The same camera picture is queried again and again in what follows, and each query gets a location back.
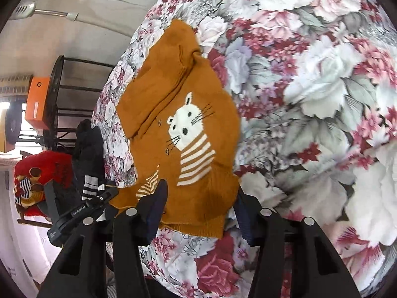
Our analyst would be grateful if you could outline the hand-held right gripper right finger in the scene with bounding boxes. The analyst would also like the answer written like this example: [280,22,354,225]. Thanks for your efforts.
[232,192,362,298]

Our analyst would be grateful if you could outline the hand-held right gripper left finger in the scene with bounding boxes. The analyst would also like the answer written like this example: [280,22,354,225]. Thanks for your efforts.
[37,180,169,298]

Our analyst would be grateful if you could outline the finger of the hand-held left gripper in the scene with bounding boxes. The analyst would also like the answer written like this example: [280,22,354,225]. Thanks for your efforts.
[81,186,120,212]
[43,183,61,224]

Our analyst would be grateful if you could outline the orange knitted cat sweater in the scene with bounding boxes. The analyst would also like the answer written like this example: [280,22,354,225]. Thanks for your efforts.
[108,19,242,239]

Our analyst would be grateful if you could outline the black white striped cloth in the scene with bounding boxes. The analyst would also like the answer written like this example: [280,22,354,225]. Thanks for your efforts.
[81,175,107,201]

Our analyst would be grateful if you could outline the red cloth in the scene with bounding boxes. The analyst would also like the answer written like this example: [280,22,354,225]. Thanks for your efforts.
[14,150,78,218]

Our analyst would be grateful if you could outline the dark cloth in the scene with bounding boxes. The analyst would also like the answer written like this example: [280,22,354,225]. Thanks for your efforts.
[72,119,107,190]

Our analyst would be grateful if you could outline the orange cardboard box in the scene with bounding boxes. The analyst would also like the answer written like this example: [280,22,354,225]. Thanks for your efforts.
[25,77,50,129]

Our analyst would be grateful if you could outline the beige ribbed panel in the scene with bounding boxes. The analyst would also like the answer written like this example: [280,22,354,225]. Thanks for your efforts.
[0,74,33,94]

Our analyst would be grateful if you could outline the black metal rack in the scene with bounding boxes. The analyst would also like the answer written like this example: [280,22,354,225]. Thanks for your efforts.
[43,55,117,149]

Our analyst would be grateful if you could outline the floral blanket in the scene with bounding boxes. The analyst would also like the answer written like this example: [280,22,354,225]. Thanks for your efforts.
[91,0,397,298]

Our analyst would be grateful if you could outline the white pole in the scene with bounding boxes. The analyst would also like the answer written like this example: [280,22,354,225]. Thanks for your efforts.
[9,1,137,38]

